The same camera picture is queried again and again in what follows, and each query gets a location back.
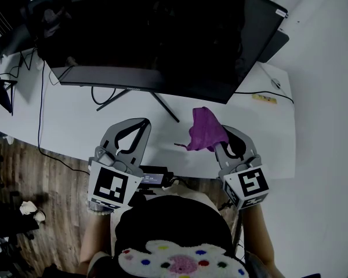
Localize person's right forearm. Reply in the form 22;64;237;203
242;206;280;275

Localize yellow label strip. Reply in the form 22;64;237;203
251;93;278;105

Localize looped black cable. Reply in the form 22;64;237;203
91;86;117;106

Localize dark desk divider panel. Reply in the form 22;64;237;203
0;24;38;65
258;28;290;64

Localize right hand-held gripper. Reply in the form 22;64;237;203
213;125;270;211

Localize purple cloth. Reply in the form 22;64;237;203
173;106;230;152

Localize thin black cable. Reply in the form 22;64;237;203
48;65;73;86

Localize tangled black cables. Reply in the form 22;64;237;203
0;47;38;81

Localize black sweater with fuzzy patch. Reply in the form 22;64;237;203
86;185;279;278

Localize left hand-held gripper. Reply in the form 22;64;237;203
87;117;153;209

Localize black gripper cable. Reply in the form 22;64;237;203
217;200;246;256

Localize black cable with yellow label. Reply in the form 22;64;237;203
234;90;295;105

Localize white bead bracelet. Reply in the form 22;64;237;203
86;208;113;217

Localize long black power cable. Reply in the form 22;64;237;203
37;59;90;175

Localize black recorder with screen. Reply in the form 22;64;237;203
139;165;175;190

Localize wide black monitor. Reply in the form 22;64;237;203
25;0;289;123

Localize person's left forearm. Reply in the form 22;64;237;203
79;213;113;275

